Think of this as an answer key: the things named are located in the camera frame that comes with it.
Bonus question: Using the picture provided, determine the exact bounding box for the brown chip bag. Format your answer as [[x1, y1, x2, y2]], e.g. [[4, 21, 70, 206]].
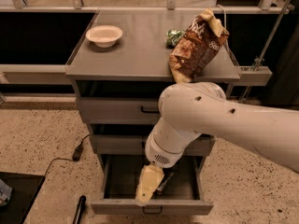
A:
[[168, 8, 229, 83]]

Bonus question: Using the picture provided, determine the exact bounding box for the grey bottom drawer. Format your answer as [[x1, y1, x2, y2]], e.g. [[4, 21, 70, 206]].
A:
[[91, 155, 213, 216]]

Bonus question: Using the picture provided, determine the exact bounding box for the grey middle drawer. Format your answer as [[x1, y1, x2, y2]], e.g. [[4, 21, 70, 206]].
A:
[[90, 124, 216, 156]]

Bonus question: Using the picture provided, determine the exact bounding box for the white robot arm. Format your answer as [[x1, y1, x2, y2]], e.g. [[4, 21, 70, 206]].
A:
[[135, 82, 299, 206]]

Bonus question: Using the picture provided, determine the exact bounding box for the black handle on floor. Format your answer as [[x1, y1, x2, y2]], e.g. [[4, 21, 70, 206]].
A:
[[72, 195, 86, 224]]

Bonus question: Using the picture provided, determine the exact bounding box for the grey drawer cabinet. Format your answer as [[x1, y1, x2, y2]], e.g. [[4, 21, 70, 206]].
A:
[[64, 8, 242, 161]]

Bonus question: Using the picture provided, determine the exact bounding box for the green crumpled snack bag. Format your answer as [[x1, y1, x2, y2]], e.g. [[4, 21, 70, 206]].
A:
[[166, 29, 185, 47]]

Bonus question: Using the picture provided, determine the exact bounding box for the silver redbull can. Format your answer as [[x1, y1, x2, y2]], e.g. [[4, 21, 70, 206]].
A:
[[156, 172, 175, 195]]

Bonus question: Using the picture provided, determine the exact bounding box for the black floor cable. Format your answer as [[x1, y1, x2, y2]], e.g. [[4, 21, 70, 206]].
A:
[[43, 133, 91, 176]]

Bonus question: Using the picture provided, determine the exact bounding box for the white bowl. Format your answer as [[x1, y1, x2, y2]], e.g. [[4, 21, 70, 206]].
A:
[[86, 25, 122, 48]]

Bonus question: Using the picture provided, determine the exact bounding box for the grey side rail shelf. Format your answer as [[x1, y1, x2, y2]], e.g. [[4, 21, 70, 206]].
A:
[[234, 66, 272, 86]]

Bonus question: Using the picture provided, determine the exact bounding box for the grey drawer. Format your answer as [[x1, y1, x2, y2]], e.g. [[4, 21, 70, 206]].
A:
[[76, 80, 172, 124], [91, 155, 213, 216], [90, 124, 216, 156]]

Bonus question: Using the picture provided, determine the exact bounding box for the metal support pole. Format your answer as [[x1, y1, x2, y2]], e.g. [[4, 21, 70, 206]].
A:
[[238, 0, 298, 105]]

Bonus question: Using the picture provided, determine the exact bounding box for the grey top drawer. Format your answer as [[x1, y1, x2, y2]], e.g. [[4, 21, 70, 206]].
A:
[[76, 80, 172, 124]]

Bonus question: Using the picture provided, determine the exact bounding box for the black power adapter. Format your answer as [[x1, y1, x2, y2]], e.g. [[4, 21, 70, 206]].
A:
[[72, 145, 83, 161]]

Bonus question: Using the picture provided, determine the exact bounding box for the black tray corner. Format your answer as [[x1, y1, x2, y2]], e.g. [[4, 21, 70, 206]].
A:
[[0, 172, 45, 224]]

